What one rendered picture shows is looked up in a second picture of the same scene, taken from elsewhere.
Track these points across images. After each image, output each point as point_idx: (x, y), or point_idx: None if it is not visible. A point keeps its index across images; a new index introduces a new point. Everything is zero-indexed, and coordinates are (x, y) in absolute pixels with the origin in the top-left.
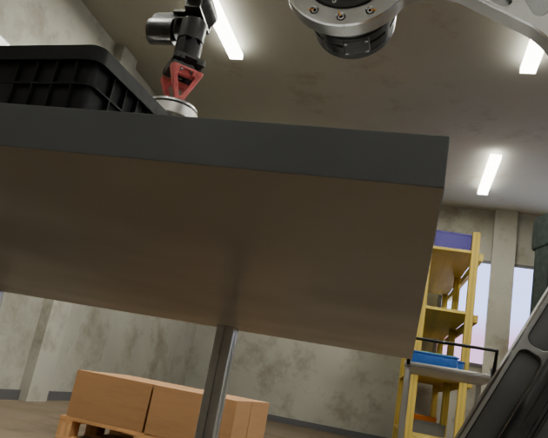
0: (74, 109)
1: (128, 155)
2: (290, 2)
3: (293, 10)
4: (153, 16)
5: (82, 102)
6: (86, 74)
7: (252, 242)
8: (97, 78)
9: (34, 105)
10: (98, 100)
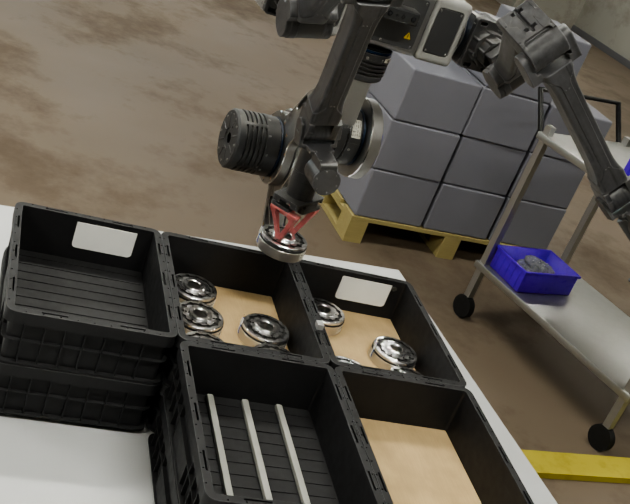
0: (438, 329)
1: None
2: (364, 174)
3: (357, 174)
4: (337, 168)
5: (393, 314)
6: (401, 300)
7: None
8: (395, 297)
9: (444, 337)
10: (385, 305)
